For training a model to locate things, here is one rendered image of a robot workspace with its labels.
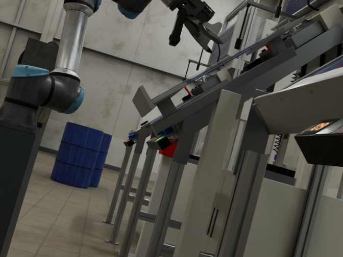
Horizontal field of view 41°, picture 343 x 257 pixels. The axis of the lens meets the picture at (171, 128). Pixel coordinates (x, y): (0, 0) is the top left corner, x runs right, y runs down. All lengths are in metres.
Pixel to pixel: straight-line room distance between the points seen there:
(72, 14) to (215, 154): 0.82
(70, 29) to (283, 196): 0.99
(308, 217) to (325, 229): 0.11
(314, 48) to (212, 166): 0.67
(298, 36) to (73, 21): 0.84
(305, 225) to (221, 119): 0.56
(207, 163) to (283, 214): 0.48
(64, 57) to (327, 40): 0.96
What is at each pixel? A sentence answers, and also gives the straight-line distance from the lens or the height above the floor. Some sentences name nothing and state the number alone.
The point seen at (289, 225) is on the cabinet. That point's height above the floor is 0.48.
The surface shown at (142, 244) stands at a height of 0.10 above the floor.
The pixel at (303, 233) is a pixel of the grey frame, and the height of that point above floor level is 0.47.
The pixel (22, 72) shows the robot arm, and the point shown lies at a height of 0.74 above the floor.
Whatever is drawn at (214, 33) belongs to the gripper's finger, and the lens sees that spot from 1.44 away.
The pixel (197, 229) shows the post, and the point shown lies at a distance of 1.34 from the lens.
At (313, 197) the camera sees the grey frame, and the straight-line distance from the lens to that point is 1.70.
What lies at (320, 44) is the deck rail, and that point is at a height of 1.14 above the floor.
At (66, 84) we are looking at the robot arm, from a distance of 1.71.
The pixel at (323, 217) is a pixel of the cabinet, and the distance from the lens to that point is 1.77.
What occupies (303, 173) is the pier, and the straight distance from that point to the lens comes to 8.46.
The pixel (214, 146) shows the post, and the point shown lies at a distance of 1.33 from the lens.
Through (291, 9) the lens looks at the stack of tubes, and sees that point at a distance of 2.30.
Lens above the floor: 0.58
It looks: 4 degrees up
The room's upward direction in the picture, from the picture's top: 15 degrees clockwise
